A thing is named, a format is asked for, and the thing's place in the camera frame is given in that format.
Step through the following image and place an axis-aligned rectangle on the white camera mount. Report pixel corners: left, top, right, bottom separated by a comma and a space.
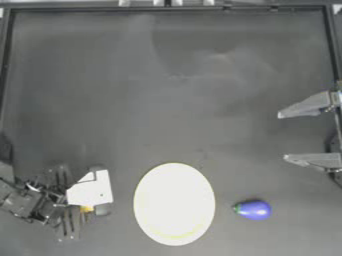
66, 167, 115, 208

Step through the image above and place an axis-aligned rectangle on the yellow round plate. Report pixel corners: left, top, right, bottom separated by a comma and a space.
132, 162, 218, 247

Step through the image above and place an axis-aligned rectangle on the black metal frame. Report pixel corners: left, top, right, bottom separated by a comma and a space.
0, 0, 342, 188

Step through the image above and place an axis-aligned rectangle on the blue toy eggplant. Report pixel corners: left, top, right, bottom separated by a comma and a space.
233, 199, 273, 221

